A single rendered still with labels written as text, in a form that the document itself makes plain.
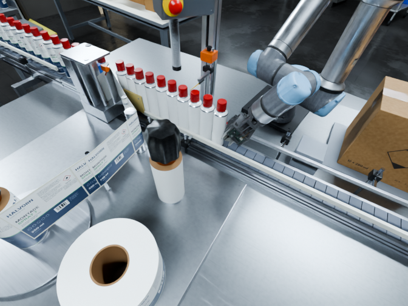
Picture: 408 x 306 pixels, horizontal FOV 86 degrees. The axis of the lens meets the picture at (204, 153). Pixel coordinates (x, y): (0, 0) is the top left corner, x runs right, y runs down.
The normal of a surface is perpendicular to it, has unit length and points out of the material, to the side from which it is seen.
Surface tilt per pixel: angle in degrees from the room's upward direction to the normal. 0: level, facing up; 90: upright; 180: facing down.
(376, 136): 90
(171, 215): 0
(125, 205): 0
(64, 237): 0
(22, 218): 90
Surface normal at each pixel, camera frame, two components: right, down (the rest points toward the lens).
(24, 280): 0.04, -0.65
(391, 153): -0.54, 0.63
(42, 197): 0.79, 0.48
